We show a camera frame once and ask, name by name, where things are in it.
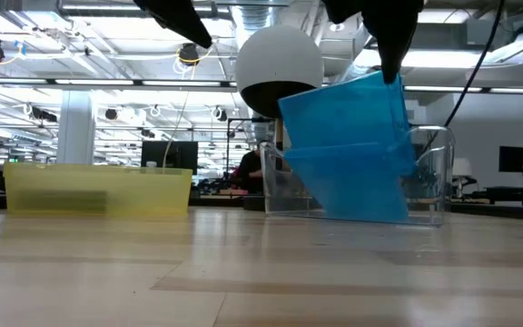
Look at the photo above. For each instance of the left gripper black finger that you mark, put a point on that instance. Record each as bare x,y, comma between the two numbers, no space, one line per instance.
180,20

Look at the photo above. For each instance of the dark desk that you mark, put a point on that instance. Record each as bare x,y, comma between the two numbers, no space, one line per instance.
506,193

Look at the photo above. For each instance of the clear plastic bin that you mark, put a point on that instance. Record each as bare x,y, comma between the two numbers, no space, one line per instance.
434,181

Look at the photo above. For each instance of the blue plastic bag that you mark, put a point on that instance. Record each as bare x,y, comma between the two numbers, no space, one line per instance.
357,191
343,118

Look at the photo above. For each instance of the long ceiling light strip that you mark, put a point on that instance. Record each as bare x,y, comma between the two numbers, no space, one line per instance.
93,82
470,89

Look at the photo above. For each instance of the small black monitor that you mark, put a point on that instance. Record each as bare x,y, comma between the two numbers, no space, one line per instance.
514,159

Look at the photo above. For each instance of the silver ventilation duct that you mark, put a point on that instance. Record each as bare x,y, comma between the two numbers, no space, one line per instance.
254,16

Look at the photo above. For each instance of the bright ceiling light panel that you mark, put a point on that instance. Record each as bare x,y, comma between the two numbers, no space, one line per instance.
434,58

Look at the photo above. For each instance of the white structural pillar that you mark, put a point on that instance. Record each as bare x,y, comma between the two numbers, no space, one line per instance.
75,131

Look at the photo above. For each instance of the person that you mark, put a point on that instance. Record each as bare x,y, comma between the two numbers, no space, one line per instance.
249,175

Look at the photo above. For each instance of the black computer monitor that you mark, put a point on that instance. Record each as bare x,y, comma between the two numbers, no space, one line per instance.
180,156

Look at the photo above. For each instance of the yellow plastic bag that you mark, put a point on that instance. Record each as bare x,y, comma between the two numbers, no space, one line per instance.
143,195

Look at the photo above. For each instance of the white desk lamp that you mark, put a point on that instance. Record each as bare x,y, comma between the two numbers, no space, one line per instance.
461,167

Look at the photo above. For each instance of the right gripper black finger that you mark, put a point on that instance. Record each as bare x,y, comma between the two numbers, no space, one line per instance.
393,45

